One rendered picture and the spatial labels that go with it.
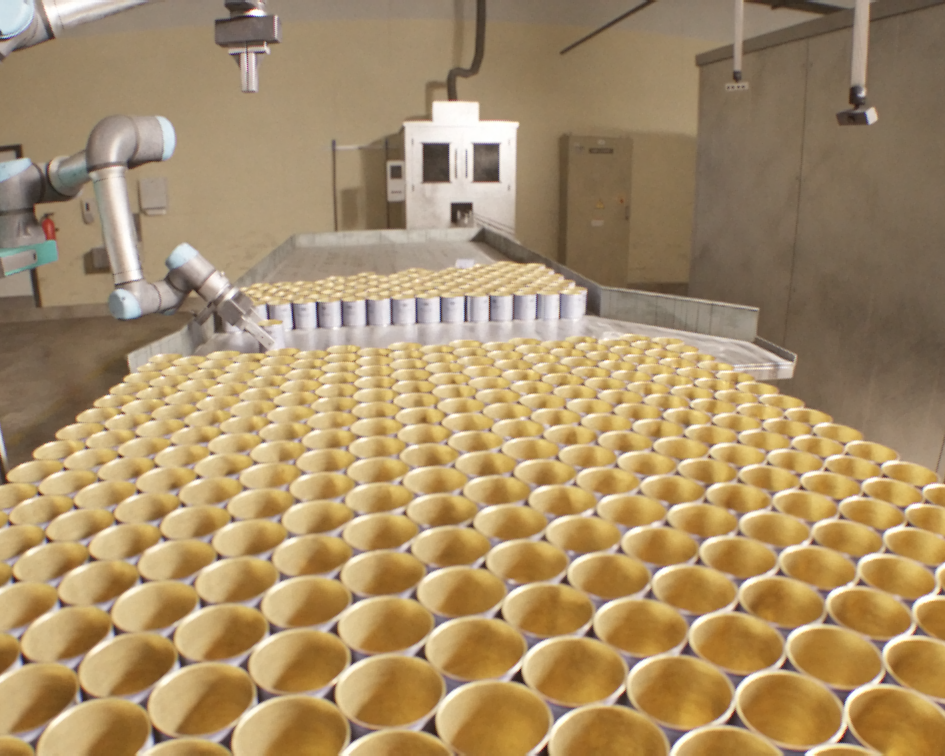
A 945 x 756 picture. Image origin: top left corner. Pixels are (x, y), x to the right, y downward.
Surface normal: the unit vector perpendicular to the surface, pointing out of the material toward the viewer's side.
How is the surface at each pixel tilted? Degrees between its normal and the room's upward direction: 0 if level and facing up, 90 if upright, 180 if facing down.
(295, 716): 88
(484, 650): 88
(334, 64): 90
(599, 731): 88
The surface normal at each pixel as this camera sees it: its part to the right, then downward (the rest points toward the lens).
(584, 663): -0.34, 0.26
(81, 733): 0.78, 0.17
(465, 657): 0.28, 0.26
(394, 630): 0.03, 0.28
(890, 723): -0.61, 0.22
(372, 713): 0.62, 0.22
